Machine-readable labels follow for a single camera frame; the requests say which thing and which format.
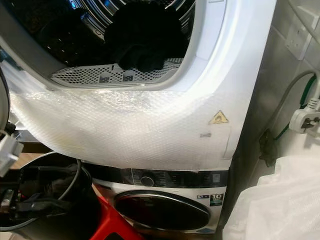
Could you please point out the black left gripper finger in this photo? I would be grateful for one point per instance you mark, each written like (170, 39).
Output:
(42, 205)

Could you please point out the white washing machine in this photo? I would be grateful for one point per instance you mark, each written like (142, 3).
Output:
(219, 220)

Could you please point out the round washer control knob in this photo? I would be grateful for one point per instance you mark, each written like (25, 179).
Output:
(147, 181)

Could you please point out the grey mesh lint filter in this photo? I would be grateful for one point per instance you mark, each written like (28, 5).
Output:
(80, 76)

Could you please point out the dark glass washer door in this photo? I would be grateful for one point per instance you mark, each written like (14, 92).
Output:
(160, 210)

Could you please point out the yellow triangle warning sticker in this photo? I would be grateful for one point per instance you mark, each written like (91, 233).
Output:
(219, 118)

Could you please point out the white tumble dryer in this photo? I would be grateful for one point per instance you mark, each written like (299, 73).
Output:
(245, 75)

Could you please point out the white plastic bag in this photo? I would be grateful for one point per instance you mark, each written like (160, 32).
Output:
(275, 200)

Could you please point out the white power plug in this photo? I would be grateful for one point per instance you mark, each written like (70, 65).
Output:
(305, 119)

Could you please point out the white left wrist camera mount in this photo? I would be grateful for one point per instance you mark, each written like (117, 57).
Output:
(9, 152)

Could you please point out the white wall socket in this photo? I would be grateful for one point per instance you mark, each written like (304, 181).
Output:
(302, 32)

